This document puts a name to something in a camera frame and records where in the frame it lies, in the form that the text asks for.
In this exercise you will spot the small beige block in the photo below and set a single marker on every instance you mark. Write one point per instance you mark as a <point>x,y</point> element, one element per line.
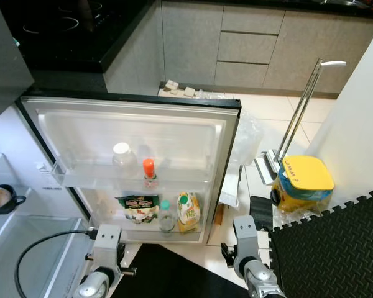
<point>173,87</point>
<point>189,92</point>

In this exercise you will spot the yellow blue mop bucket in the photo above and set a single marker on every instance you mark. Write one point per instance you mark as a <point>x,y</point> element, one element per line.
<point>304,177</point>

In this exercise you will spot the black foam puzzle mat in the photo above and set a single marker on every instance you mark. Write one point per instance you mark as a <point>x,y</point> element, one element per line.
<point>336,248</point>

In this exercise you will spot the grey metal mop plate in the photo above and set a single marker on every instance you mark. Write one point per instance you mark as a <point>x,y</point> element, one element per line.
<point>264,167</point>

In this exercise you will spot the green snack packet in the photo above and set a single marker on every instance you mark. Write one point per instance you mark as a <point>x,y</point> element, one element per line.
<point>140,209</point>

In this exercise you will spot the clear jar white cap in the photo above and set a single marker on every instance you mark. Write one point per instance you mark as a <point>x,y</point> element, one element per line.
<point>123,158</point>

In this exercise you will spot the small bottle green cap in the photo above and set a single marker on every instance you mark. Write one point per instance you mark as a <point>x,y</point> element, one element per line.
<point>166,218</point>

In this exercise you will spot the bottle with orange cap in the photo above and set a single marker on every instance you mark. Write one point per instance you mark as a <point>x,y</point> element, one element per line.
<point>148,167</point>

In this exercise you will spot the clear crisper drawer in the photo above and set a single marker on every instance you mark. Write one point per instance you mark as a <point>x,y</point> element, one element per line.
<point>37,254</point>

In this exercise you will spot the beige round food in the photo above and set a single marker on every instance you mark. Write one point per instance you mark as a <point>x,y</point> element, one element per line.
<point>0,197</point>

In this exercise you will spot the yellow green pouch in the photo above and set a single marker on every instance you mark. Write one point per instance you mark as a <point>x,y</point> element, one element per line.
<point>188,212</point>

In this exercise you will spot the grey kitchen cabinets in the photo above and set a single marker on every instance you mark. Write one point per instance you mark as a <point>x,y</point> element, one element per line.
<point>273,43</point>

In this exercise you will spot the dark blue mug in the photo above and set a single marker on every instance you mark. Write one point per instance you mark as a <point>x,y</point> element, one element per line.
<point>1,211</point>

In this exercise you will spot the grey fridge door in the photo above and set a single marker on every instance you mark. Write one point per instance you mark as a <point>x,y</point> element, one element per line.
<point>130,124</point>

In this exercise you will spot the grey fridge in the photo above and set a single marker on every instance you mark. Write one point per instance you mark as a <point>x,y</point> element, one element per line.
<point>3,62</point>

